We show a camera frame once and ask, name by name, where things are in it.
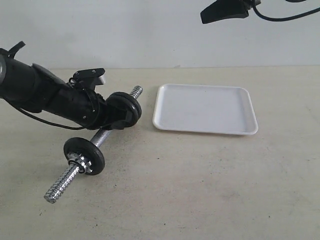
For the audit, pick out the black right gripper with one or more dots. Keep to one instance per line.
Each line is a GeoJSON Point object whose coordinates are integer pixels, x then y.
{"type": "Point", "coordinates": [227, 9]}

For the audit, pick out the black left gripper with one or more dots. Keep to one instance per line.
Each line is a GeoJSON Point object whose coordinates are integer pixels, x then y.
{"type": "Point", "coordinates": [86, 108]}

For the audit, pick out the black weight plate end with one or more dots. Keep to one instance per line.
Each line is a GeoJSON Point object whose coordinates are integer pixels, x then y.
{"type": "Point", "coordinates": [116, 101]}

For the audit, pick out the chrome threaded dumbbell bar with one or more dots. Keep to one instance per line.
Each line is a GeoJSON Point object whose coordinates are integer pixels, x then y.
{"type": "Point", "coordinates": [60, 185]}

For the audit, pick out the black weight plate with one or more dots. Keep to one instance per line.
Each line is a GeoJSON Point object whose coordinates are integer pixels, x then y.
{"type": "Point", "coordinates": [134, 107]}
{"type": "Point", "coordinates": [86, 148]}

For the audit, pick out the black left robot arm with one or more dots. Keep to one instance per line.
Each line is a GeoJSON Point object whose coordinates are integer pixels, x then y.
{"type": "Point", "coordinates": [40, 95]}

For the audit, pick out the chrome collar nut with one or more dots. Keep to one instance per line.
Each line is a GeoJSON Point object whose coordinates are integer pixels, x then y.
{"type": "Point", "coordinates": [80, 161]}

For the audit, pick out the white plastic tray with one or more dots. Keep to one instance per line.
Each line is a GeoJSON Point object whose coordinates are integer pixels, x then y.
{"type": "Point", "coordinates": [210, 109]}

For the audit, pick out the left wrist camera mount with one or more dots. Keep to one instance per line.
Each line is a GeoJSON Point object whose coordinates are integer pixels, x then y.
{"type": "Point", "coordinates": [89, 78]}

